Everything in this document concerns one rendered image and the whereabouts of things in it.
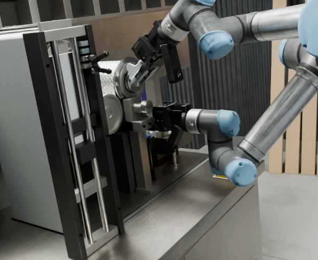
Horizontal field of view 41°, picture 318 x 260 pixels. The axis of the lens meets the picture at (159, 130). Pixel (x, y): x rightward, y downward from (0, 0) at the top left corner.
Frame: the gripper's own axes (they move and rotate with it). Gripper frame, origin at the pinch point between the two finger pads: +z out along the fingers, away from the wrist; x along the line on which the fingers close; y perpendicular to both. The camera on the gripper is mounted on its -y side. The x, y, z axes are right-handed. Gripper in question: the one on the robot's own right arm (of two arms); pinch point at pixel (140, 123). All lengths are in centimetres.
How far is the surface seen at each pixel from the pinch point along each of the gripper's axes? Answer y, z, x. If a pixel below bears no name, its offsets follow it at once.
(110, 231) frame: -16.8, -16.3, 37.8
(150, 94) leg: -8, 48, -71
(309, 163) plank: -100, 8, -220
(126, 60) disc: 22.6, -3.8, 6.8
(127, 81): 16.5, -5.5, 9.8
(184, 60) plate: 9, 29, -78
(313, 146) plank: -86, 6, -222
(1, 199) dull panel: -16, 29, 38
